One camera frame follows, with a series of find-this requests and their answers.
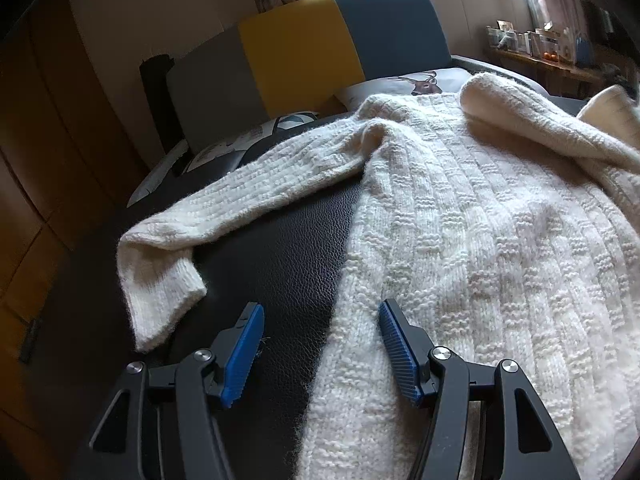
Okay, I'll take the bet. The wooden wardrobe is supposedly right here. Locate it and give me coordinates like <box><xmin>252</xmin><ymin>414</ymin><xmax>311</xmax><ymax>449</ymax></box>
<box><xmin>0</xmin><ymin>0</ymin><xmax>151</xmax><ymax>480</ymax></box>

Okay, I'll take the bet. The black upright panel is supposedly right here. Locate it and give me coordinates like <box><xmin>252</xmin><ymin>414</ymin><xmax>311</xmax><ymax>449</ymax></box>
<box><xmin>139</xmin><ymin>54</ymin><xmax>186</xmax><ymax>161</ymax></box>

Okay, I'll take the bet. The grey yellow teal headboard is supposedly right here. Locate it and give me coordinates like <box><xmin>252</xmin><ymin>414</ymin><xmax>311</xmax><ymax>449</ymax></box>
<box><xmin>165</xmin><ymin>0</ymin><xmax>453</xmax><ymax>153</ymax></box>

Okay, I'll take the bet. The white knitted sweater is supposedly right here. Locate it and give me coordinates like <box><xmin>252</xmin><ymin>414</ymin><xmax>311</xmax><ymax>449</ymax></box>
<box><xmin>116</xmin><ymin>72</ymin><xmax>640</xmax><ymax>480</ymax></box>

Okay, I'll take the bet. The row of small desk items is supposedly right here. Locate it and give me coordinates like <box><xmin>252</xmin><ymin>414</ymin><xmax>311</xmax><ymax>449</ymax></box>
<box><xmin>487</xmin><ymin>19</ymin><xmax>596</xmax><ymax>68</ymax></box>

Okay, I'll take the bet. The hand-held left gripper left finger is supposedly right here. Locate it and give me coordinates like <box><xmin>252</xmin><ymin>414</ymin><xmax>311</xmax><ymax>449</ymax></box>
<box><xmin>85</xmin><ymin>302</ymin><xmax>266</xmax><ymax>480</ymax></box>

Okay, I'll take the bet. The patterned white pillow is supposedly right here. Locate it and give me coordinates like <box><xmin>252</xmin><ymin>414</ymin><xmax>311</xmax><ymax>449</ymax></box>
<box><xmin>185</xmin><ymin>111</ymin><xmax>321</xmax><ymax>176</ymax></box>

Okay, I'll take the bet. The black leather mat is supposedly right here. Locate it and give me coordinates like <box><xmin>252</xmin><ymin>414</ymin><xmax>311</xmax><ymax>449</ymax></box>
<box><xmin>65</xmin><ymin>110</ymin><xmax>366</xmax><ymax>480</ymax></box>

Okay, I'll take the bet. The dark bulky object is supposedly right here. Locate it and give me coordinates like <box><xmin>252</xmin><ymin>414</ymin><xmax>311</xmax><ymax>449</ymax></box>
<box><xmin>582</xmin><ymin>0</ymin><xmax>627</xmax><ymax>67</ymax></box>

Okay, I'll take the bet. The deer print pillow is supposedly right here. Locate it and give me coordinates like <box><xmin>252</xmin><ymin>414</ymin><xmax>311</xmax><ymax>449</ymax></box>
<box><xmin>334</xmin><ymin>69</ymin><xmax>473</xmax><ymax>111</ymax></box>

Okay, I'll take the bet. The wooden side desk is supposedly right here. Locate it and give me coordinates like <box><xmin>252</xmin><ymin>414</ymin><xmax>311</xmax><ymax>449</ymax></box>
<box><xmin>487</xmin><ymin>47</ymin><xmax>608</xmax><ymax>98</ymax></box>

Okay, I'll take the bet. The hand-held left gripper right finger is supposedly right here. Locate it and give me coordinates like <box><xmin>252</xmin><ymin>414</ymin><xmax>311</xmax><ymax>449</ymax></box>
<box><xmin>377</xmin><ymin>299</ymin><xmax>583</xmax><ymax>480</ymax></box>

